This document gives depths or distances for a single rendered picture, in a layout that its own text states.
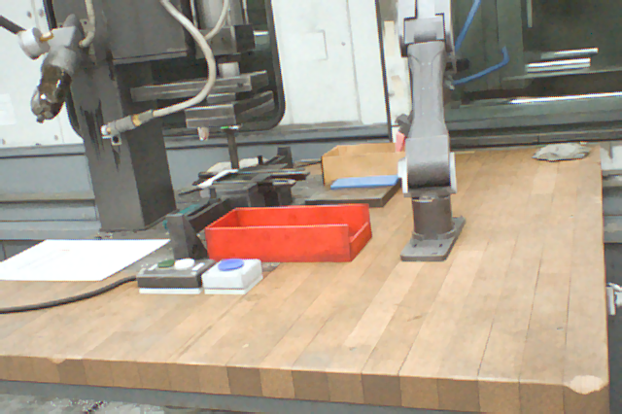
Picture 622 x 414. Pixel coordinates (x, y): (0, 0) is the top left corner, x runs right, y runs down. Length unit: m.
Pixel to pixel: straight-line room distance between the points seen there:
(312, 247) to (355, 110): 0.90
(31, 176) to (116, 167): 1.16
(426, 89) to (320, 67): 0.82
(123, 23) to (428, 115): 0.60
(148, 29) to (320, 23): 0.70
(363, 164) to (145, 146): 0.47
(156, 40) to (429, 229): 0.62
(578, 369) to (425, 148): 0.50
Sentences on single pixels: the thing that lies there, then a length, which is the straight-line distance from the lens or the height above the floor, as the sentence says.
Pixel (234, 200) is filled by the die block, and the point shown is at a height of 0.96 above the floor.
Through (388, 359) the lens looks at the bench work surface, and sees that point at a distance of 0.84.
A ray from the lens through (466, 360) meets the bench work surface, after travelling 0.82.
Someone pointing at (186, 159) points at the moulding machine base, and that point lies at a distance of 2.27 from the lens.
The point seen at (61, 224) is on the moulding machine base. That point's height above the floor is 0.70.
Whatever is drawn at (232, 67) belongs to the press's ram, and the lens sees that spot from 1.42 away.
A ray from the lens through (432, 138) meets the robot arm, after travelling 1.19.
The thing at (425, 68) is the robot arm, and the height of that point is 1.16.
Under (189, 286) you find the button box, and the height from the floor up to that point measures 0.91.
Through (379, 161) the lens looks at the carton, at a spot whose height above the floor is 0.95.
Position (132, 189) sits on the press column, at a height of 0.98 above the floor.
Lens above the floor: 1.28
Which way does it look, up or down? 14 degrees down
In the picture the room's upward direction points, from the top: 8 degrees counter-clockwise
